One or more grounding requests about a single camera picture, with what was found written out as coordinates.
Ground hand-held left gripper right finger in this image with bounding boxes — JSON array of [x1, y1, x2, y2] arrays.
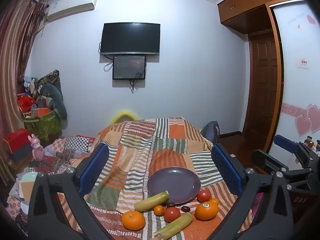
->
[[211, 144, 294, 240]]

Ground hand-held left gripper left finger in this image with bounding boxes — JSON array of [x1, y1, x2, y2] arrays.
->
[[27, 142, 110, 240]]

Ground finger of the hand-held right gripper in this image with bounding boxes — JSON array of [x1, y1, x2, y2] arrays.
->
[[273, 134, 320, 162], [251, 149, 314, 190]]

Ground red tomato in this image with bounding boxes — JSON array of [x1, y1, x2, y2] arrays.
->
[[197, 189, 212, 203], [164, 206, 181, 223]]

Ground orange with sticker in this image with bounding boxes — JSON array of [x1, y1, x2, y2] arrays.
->
[[194, 198, 219, 221]]

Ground purple plate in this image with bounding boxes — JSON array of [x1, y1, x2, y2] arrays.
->
[[147, 167, 201, 205]]

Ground large orange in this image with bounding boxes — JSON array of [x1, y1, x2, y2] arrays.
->
[[121, 210, 146, 230]]

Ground floral checkered quilt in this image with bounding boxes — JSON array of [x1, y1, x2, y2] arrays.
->
[[7, 135, 97, 233]]

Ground blue grey bag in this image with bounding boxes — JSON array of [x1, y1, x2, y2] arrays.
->
[[200, 121, 220, 143]]

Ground striped patchwork blanket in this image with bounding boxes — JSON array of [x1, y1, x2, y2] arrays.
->
[[57, 117, 253, 240]]

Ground brown wooden door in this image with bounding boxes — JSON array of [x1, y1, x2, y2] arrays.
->
[[246, 31, 280, 153]]

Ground pink plush toy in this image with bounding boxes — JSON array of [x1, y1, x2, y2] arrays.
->
[[30, 133, 46, 161]]

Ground yellow curved tube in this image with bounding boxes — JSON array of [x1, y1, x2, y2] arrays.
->
[[111, 110, 139, 125]]

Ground white wardrobe door with hearts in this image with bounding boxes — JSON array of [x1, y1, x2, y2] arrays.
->
[[271, 0, 320, 160]]

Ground teal and orange cloth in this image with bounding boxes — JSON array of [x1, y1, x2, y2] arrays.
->
[[19, 172, 38, 214]]

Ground orange box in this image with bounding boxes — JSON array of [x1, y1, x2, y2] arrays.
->
[[31, 108, 51, 118]]

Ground grey plush pillow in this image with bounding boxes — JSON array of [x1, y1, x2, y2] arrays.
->
[[37, 82, 68, 120]]

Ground red box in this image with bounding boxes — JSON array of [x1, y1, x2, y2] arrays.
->
[[3, 128, 32, 153]]

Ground red bag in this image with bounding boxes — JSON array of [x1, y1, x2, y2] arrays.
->
[[17, 94, 37, 113]]

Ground dark patterned cushion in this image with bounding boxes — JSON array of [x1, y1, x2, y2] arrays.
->
[[35, 70, 63, 98]]

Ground striped brown curtain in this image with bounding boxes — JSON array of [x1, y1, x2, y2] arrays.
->
[[0, 0, 48, 183]]

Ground wooden overhead cabinet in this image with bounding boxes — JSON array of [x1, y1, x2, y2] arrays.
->
[[217, 0, 303, 34]]

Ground white air conditioner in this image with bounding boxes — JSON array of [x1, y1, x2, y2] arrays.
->
[[47, 0, 98, 22]]

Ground small black wall monitor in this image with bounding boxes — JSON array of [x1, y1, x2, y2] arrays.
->
[[112, 55, 147, 80]]

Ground black wall television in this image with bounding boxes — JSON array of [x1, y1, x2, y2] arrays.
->
[[100, 22, 161, 56]]

